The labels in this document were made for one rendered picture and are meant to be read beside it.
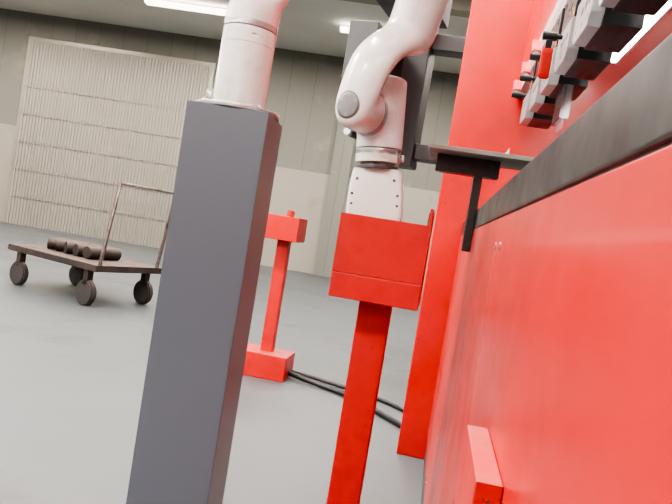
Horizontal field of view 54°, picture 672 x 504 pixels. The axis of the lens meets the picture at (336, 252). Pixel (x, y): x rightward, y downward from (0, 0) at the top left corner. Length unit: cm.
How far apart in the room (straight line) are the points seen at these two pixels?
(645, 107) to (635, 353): 10
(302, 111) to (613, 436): 1060
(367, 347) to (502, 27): 158
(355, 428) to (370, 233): 37
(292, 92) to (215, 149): 945
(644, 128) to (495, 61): 223
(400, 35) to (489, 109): 133
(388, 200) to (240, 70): 50
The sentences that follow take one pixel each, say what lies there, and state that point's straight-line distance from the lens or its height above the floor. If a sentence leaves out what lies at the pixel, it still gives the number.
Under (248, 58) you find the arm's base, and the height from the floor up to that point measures 111.
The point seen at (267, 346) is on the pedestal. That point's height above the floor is 15.
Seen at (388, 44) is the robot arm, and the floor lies 110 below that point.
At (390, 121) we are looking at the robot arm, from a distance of 119.
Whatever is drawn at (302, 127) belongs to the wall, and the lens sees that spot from 1077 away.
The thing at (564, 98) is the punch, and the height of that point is 114.
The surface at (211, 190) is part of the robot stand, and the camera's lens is 145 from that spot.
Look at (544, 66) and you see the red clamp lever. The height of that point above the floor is 118.
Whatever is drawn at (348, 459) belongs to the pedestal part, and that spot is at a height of 36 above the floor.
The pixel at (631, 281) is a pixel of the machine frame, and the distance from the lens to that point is 27.
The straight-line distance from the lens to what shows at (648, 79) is 31.
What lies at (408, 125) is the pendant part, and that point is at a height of 128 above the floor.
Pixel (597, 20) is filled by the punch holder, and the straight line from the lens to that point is 122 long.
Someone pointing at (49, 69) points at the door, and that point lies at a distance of 1215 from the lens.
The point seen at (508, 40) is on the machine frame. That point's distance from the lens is 254.
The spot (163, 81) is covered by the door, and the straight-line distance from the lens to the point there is 1136.
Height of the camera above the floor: 78
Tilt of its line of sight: 2 degrees down
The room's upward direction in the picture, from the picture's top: 9 degrees clockwise
